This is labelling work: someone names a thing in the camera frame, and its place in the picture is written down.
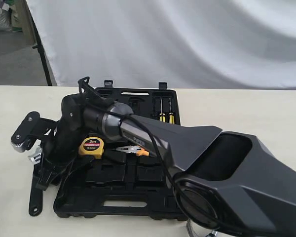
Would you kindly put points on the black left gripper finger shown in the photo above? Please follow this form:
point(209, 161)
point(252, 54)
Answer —
point(44, 181)

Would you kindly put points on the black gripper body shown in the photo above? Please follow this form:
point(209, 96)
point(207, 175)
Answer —
point(56, 153)

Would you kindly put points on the black handled adjustable wrench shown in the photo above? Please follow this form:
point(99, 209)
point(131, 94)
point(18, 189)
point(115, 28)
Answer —
point(36, 195)

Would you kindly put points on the black grip claw hammer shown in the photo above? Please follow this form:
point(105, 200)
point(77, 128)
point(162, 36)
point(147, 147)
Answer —
point(195, 230)

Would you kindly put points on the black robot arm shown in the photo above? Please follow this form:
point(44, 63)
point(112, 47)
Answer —
point(225, 181)

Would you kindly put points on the black plastic tool case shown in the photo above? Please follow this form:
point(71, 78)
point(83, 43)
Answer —
point(121, 183)

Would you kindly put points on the yellow tape measure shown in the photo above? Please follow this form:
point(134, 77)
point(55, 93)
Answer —
point(92, 146)

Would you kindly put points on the black backdrop stand pole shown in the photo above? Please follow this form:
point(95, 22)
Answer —
point(39, 47)

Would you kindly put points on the large yellow black screwdriver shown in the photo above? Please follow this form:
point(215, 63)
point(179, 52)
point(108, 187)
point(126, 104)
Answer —
point(162, 116)

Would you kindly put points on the small yellow black screwdriver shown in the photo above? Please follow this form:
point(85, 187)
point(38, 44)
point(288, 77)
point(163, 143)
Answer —
point(171, 114)

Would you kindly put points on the white sack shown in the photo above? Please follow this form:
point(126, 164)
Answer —
point(5, 14)

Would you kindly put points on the white backdrop cloth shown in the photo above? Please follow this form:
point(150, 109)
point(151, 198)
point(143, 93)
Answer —
point(187, 43)

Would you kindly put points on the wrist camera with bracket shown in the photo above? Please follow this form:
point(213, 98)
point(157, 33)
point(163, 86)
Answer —
point(32, 128)

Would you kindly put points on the orange handled pliers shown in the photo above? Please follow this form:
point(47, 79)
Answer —
point(137, 150)

